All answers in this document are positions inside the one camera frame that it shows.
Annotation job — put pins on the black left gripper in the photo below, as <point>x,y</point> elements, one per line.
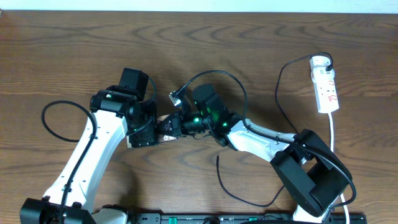
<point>147,138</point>

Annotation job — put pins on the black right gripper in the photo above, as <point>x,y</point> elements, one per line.
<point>176,125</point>

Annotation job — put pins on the bronze Galaxy smartphone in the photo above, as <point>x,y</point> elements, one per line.
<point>163,138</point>

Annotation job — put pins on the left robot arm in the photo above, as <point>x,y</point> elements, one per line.
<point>115,112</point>

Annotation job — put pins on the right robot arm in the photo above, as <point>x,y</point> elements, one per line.
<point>307,167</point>

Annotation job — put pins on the white charger plug adapter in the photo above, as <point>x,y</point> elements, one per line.
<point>319,61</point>

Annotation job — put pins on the white power strip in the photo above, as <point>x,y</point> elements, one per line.
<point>325,90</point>

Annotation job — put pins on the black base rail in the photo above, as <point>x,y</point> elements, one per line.
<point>233,218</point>

